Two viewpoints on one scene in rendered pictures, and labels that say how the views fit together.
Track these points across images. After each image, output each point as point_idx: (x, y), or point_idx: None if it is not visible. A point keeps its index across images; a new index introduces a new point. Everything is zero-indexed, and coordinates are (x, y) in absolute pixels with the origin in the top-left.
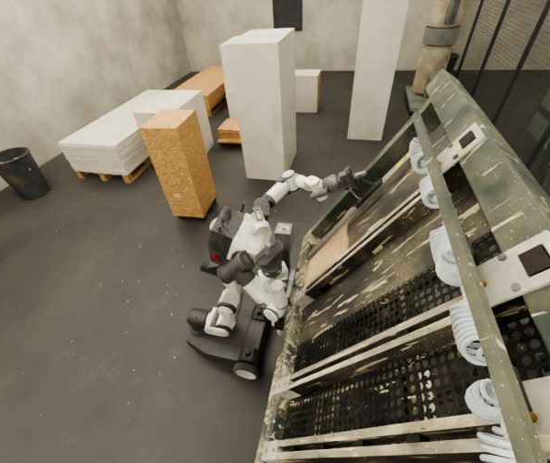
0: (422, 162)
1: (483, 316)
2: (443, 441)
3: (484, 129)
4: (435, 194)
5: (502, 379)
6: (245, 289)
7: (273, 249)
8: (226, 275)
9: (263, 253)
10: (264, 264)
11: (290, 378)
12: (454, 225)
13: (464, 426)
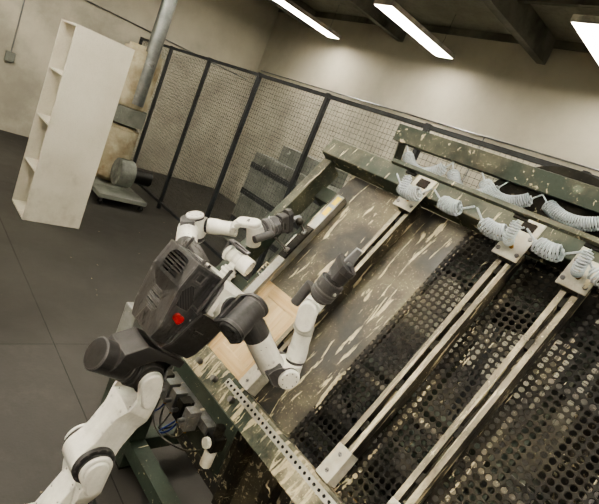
0: (419, 191)
1: (569, 227)
2: (547, 326)
3: None
4: (482, 196)
5: (596, 238)
6: (261, 347)
7: None
8: (247, 324)
9: (345, 264)
10: (355, 273)
11: (345, 442)
12: (515, 205)
13: (550, 311)
